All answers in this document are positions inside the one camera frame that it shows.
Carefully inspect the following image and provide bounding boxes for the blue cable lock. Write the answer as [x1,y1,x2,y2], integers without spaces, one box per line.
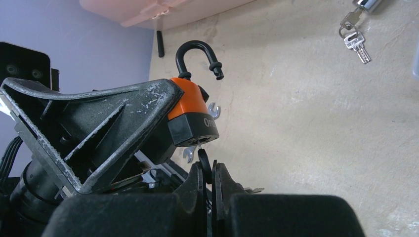
[352,0,383,14]

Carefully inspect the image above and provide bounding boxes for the orange black padlock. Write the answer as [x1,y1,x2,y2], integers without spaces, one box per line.
[168,40,224,147]

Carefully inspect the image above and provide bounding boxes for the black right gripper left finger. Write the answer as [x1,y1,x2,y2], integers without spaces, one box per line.
[42,162,207,237]

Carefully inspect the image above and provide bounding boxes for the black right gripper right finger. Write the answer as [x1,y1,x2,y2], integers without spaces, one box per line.
[212,161,365,237]

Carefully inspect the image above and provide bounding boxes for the orange plastic toolbox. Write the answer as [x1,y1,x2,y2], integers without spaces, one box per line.
[79,0,251,31]

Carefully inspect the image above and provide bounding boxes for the single key with ring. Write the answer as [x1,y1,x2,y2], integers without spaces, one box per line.
[338,7,371,64]

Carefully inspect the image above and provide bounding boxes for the black-handled tool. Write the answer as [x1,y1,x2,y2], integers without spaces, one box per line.
[156,31,165,58]

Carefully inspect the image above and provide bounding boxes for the silver open-end wrench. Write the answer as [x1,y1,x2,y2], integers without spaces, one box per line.
[180,102,220,163]

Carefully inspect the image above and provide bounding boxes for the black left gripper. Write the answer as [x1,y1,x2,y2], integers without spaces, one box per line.
[0,78,188,237]

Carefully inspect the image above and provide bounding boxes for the black-headed key bunch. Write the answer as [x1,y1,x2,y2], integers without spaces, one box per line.
[197,139,264,194]

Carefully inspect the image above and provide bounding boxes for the clear plastic screw organizer box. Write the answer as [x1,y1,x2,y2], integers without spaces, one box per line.
[411,45,419,81]

